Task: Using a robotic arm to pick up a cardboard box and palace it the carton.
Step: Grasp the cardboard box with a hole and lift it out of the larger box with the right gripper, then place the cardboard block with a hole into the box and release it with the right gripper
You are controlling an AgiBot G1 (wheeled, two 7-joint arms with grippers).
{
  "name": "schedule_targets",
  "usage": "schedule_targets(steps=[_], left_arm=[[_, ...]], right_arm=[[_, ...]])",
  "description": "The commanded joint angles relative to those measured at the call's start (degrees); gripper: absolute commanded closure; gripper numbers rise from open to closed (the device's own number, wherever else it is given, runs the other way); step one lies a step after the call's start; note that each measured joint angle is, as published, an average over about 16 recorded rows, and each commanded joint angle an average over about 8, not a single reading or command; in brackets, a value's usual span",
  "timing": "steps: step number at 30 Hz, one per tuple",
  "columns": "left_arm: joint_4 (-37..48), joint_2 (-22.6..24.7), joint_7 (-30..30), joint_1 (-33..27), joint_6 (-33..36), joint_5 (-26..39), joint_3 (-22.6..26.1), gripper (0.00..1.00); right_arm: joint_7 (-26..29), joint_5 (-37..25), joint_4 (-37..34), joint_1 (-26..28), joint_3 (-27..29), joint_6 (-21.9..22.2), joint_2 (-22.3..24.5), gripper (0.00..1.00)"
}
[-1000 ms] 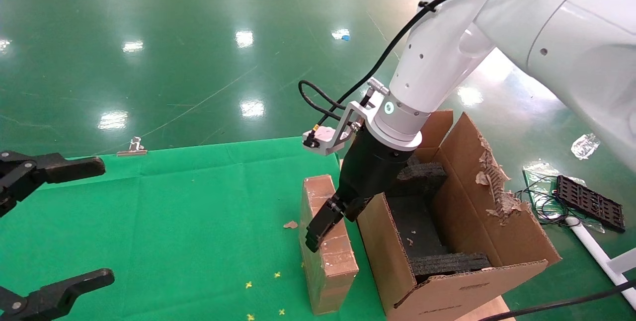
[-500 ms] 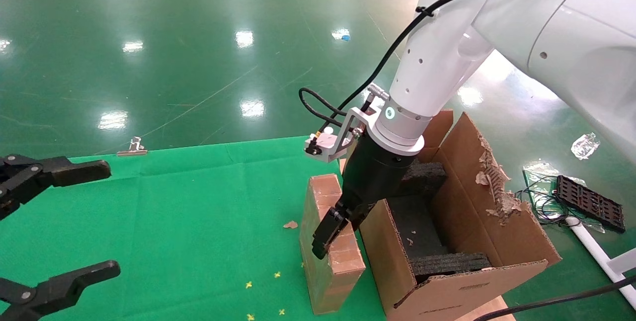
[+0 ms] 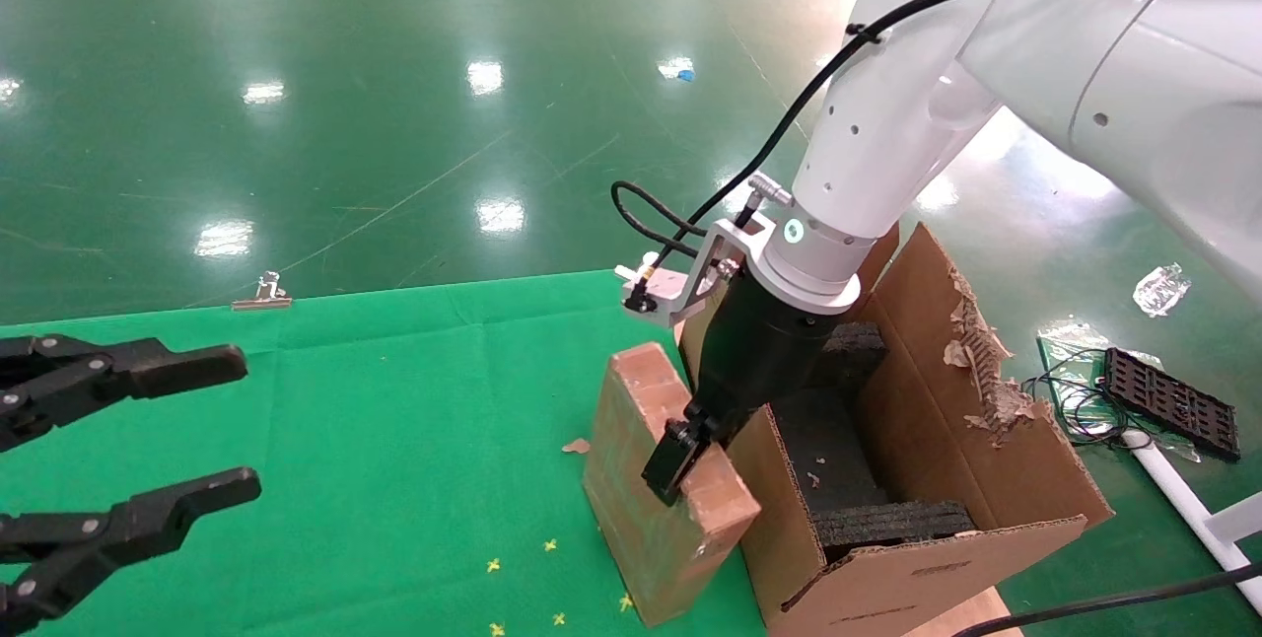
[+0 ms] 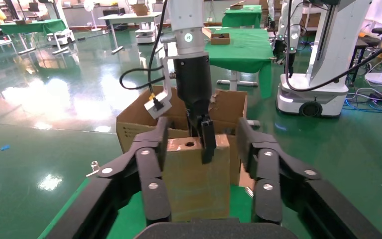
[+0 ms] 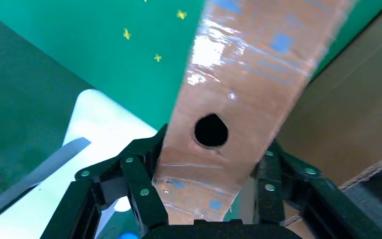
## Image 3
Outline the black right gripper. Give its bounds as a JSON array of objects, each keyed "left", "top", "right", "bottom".
[{"left": 643, "top": 267, "right": 839, "bottom": 507}]

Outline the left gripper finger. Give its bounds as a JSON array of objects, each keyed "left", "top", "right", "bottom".
[
  {"left": 0, "top": 334, "right": 248, "bottom": 452},
  {"left": 0, "top": 467, "right": 263, "bottom": 634}
]

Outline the small cardboard box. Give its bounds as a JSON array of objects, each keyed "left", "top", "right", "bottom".
[{"left": 582, "top": 342, "right": 762, "bottom": 628}]

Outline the large open cardboard carton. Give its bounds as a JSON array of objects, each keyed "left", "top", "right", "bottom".
[{"left": 675, "top": 221, "right": 1117, "bottom": 637}]

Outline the silver binder clip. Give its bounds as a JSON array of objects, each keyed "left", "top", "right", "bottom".
[{"left": 232, "top": 271, "right": 294, "bottom": 311}]

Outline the green table cloth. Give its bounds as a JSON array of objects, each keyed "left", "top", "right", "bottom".
[{"left": 0, "top": 269, "right": 770, "bottom": 637}]

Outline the black foam liner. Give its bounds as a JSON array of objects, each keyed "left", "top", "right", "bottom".
[{"left": 769, "top": 321, "right": 977, "bottom": 561}]

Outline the clear plastic bag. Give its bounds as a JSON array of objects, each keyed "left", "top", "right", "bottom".
[{"left": 1035, "top": 319, "right": 1204, "bottom": 465}]

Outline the black perforated tray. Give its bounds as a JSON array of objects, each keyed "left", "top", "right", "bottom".
[{"left": 1102, "top": 347, "right": 1241, "bottom": 463}]

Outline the crumpled clear plastic wrap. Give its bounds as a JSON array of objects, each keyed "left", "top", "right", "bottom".
[{"left": 1133, "top": 262, "right": 1194, "bottom": 318}]

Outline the silver camera mounting bracket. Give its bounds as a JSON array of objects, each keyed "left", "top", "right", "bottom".
[{"left": 616, "top": 213, "right": 780, "bottom": 327}]

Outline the silver metal cable connector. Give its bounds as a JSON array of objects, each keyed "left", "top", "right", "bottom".
[{"left": 746, "top": 176, "right": 795, "bottom": 214}]

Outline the black wire bundle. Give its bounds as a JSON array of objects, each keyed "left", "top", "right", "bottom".
[{"left": 1020, "top": 351, "right": 1150, "bottom": 448}]

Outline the smooth black cable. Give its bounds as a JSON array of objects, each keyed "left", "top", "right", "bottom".
[{"left": 951, "top": 563, "right": 1262, "bottom": 637}]

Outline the thin dark arm cable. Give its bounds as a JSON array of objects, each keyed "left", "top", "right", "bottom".
[{"left": 680, "top": 0, "right": 1262, "bottom": 248}]

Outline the white metal frame leg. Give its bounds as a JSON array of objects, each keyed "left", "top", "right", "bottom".
[{"left": 1129, "top": 432, "right": 1262, "bottom": 613}]

